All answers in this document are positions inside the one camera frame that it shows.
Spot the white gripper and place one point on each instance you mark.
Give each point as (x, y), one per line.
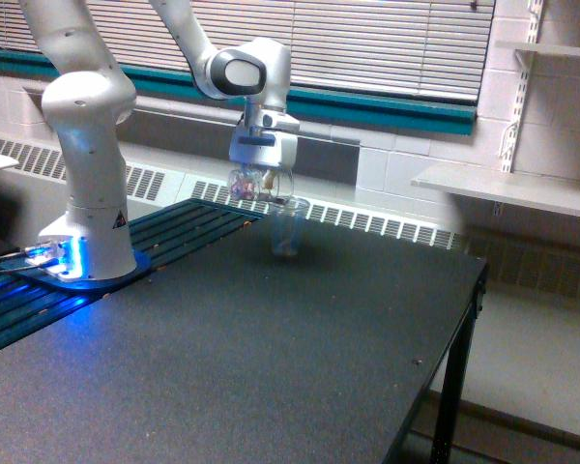
(271, 149)

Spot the clear cup with candies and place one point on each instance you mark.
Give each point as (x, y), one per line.
(247, 183)

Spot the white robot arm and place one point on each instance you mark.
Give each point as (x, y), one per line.
(91, 96)

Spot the empty clear plastic cup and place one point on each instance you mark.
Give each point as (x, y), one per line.
(287, 224)

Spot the white radiator vent cover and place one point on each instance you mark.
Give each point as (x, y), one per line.
(162, 187)

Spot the white window blinds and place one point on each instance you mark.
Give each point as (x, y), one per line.
(420, 49)

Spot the black table leg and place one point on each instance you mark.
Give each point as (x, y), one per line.
(452, 389)

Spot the blue slotted mounting plate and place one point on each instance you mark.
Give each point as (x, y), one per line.
(74, 266)

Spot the white lower wall shelf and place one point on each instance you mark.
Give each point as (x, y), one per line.
(523, 190)

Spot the white wall shelf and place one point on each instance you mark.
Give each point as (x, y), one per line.
(541, 48)
(523, 190)

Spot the white shelf rail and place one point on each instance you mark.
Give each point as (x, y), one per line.
(524, 55)

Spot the white upper wall shelf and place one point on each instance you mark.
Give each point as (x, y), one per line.
(541, 48)

